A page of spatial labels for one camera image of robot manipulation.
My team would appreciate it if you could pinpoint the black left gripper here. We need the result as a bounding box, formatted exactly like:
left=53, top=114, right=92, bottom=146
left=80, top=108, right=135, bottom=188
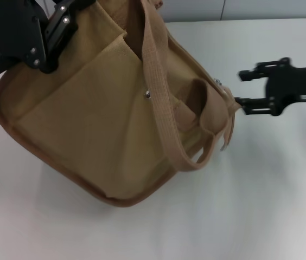
left=0, top=0, right=97, bottom=89

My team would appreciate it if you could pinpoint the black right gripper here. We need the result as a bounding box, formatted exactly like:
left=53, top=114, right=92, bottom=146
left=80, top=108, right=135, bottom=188
left=235, top=57, right=306, bottom=117

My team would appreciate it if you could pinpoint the khaki canvas food bag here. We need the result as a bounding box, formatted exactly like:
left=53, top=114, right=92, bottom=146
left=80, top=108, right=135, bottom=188
left=0, top=0, right=245, bottom=209

